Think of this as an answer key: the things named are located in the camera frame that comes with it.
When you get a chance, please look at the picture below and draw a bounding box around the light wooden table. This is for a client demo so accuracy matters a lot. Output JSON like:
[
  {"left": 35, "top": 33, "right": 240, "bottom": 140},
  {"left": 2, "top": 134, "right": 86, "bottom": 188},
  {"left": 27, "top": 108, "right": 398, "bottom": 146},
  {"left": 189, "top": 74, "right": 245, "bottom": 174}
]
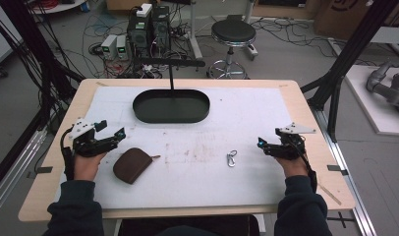
[{"left": 18, "top": 78, "right": 357, "bottom": 223}]

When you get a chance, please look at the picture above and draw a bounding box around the aluminium floor rail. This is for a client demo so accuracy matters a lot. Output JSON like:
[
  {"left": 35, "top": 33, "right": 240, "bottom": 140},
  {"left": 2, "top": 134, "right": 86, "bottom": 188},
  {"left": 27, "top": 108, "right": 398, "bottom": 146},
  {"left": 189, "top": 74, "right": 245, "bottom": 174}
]
[
  {"left": 311, "top": 106, "right": 378, "bottom": 236},
  {"left": 0, "top": 125, "right": 48, "bottom": 221}
]

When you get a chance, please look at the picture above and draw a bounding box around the left hand-held gripper black cable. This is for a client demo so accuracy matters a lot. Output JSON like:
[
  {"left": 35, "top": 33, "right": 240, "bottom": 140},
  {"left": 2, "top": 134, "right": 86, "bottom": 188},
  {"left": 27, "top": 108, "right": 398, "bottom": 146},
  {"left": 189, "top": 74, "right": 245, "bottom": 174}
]
[{"left": 59, "top": 127, "right": 76, "bottom": 182}]

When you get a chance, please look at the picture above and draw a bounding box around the hand-held gripper black cable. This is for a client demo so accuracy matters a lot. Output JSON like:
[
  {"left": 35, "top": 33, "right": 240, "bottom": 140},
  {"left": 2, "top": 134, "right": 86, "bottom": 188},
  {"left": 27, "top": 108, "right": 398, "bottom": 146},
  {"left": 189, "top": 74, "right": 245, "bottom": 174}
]
[
  {"left": 294, "top": 141, "right": 319, "bottom": 194},
  {"left": 59, "top": 127, "right": 76, "bottom": 182}
]

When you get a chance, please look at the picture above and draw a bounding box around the white floor board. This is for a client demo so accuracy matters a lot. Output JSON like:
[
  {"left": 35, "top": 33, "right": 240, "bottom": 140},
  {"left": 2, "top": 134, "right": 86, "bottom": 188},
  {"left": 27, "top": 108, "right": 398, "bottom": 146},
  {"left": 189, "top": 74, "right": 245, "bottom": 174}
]
[{"left": 344, "top": 64, "right": 399, "bottom": 138}]

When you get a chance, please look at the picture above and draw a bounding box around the white adapter box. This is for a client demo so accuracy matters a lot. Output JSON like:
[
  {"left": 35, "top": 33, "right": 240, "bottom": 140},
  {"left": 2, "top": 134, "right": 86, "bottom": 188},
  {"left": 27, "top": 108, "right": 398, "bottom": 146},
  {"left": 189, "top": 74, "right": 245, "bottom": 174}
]
[{"left": 136, "top": 2, "right": 154, "bottom": 19}]

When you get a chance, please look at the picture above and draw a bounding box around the black round stool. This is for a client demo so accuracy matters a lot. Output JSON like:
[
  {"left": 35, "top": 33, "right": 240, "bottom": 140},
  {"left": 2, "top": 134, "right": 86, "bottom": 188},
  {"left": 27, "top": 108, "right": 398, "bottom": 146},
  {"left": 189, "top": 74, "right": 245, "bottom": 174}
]
[{"left": 206, "top": 19, "right": 258, "bottom": 81}]

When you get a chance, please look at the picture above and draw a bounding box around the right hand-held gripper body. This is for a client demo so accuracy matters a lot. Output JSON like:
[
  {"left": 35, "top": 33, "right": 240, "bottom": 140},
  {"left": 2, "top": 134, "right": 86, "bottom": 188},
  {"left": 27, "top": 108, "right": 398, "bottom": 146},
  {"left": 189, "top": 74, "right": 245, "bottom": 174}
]
[{"left": 265, "top": 122, "right": 317, "bottom": 161}]

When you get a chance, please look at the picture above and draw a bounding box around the person's dark lap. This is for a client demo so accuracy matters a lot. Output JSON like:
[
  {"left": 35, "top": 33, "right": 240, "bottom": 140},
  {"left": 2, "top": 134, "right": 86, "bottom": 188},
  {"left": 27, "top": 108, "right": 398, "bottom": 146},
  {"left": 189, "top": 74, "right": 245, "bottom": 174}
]
[{"left": 117, "top": 213, "right": 261, "bottom": 236}]

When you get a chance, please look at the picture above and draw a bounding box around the person's left hand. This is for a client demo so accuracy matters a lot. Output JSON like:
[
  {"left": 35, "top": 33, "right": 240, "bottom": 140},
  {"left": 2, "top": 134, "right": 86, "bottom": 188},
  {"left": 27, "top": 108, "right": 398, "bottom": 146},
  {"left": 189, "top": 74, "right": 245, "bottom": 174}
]
[{"left": 73, "top": 151, "right": 107, "bottom": 182}]

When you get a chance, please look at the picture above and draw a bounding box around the black oval tray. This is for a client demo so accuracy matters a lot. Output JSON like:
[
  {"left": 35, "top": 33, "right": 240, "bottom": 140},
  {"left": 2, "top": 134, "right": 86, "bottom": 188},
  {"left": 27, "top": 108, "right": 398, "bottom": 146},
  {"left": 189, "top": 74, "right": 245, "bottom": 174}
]
[{"left": 132, "top": 88, "right": 211, "bottom": 125}]

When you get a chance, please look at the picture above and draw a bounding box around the black computer tower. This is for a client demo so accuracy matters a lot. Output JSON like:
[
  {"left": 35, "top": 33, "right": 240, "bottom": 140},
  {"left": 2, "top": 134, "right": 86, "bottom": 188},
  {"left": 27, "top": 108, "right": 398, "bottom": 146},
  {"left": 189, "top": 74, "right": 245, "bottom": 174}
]
[
  {"left": 150, "top": 5, "right": 172, "bottom": 57},
  {"left": 126, "top": 11, "right": 152, "bottom": 59}
]

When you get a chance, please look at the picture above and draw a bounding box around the brown zip pouch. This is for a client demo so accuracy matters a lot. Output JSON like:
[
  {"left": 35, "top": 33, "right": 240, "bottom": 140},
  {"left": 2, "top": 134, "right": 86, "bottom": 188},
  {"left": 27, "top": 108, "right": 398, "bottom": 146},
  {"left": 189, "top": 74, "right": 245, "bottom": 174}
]
[{"left": 112, "top": 147, "right": 162, "bottom": 185}]

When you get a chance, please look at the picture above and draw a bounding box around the black stand with crossbar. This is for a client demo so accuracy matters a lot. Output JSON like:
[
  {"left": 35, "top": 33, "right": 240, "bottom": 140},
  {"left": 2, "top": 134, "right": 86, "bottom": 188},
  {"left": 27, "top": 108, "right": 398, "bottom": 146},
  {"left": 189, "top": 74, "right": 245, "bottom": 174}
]
[{"left": 134, "top": 57, "right": 206, "bottom": 91}]

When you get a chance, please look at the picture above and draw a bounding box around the black metal frame post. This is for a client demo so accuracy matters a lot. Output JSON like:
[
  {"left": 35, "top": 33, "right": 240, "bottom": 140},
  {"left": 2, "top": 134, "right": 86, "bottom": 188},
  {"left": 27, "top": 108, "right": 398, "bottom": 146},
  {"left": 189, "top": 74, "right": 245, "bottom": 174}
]
[
  {"left": 0, "top": 0, "right": 87, "bottom": 132},
  {"left": 300, "top": 0, "right": 399, "bottom": 143}
]

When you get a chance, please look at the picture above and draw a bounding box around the tangle of floor cables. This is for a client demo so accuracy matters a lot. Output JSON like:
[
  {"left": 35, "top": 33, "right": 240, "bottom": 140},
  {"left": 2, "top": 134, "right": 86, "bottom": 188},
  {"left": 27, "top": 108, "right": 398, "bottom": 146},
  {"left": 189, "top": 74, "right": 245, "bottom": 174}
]
[{"left": 253, "top": 16, "right": 369, "bottom": 67}]

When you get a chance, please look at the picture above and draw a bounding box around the white power supply box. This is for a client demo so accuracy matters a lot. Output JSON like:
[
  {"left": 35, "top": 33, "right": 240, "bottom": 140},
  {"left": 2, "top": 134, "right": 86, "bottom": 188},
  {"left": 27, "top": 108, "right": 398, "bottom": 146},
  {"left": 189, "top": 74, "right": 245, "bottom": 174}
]
[
  {"left": 115, "top": 34, "right": 129, "bottom": 61},
  {"left": 100, "top": 33, "right": 119, "bottom": 61}
]

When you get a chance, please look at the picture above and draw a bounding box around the person's right hand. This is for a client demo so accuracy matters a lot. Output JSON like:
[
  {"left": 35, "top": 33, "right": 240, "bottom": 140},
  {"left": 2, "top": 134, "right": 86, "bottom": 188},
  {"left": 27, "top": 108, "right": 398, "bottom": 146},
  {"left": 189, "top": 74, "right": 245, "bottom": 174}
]
[{"left": 273, "top": 154, "right": 309, "bottom": 180}]

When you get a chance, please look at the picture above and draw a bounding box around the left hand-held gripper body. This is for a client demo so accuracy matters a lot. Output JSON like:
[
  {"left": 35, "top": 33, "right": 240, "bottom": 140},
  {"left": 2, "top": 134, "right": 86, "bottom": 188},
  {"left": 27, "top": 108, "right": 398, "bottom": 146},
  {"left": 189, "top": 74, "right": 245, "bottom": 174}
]
[{"left": 69, "top": 117, "right": 119, "bottom": 158}]

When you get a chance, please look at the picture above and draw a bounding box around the black tape strip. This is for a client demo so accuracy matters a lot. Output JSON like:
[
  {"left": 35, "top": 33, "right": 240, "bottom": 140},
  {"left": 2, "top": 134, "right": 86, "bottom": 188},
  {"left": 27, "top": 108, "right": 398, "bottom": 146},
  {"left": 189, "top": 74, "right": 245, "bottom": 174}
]
[
  {"left": 326, "top": 164, "right": 350, "bottom": 177},
  {"left": 26, "top": 165, "right": 54, "bottom": 180}
]

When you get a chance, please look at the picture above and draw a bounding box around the white table mat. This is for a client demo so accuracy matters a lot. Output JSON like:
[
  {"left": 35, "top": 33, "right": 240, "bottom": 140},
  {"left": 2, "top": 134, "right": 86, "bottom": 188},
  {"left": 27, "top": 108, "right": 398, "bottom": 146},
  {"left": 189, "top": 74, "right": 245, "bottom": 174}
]
[{"left": 54, "top": 86, "right": 295, "bottom": 210}]

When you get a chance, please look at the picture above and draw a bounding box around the right hand-held gripper black cable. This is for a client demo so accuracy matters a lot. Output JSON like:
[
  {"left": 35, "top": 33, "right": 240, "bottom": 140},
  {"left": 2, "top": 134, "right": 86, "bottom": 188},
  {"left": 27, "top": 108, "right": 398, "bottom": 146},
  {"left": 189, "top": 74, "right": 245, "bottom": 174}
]
[{"left": 294, "top": 141, "right": 319, "bottom": 194}]

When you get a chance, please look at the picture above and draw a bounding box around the silver carabiner clip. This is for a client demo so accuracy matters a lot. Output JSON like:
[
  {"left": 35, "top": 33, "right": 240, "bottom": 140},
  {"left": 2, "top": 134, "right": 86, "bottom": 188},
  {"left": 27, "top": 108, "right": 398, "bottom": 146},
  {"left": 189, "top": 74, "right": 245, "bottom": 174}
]
[{"left": 226, "top": 149, "right": 239, "bottom": 168}]

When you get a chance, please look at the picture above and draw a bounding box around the cardboard box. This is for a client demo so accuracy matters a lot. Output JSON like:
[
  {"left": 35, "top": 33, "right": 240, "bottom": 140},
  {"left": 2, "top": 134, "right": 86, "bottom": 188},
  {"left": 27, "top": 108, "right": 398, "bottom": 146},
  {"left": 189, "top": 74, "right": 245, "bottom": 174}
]
[{"left": 313, "top": 0, "right": 399, "bottom": 41}]

